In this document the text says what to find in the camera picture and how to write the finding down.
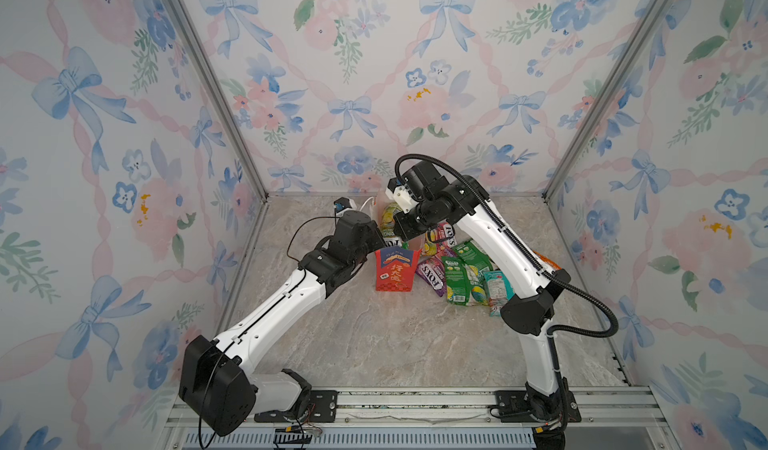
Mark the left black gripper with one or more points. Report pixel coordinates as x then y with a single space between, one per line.
376 241

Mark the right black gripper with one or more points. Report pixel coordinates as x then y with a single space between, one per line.
401 228

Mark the yellow green Fox's candy bag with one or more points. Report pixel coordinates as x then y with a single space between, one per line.
387 226

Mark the red pink paper bag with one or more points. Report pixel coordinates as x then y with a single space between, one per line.
395 266

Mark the teal white snack bag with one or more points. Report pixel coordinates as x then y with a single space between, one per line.
498 290

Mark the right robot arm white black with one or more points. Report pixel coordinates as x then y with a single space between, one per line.
530 311

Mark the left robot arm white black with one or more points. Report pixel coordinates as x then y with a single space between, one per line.
218 379

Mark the pink yellow Fox's candy bag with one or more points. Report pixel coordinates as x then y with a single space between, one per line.
438 239

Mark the purple Fox's candy bag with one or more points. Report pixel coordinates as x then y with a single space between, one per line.
432 272

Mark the green snack bag small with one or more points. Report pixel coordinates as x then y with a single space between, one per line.
470 254

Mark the green lime snack bag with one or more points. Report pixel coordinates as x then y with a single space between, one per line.
464 282

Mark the orange snack bag front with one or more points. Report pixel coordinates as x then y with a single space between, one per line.
548 261

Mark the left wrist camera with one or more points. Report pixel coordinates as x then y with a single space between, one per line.
342 205

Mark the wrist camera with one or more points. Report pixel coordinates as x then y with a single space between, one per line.
399 193
342 205

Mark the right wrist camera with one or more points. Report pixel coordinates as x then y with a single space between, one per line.
399 193

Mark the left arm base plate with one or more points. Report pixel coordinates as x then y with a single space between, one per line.
314 406

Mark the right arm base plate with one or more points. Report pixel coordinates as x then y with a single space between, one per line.
527 406

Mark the aluminium mounting rail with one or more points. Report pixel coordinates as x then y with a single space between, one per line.
439 418

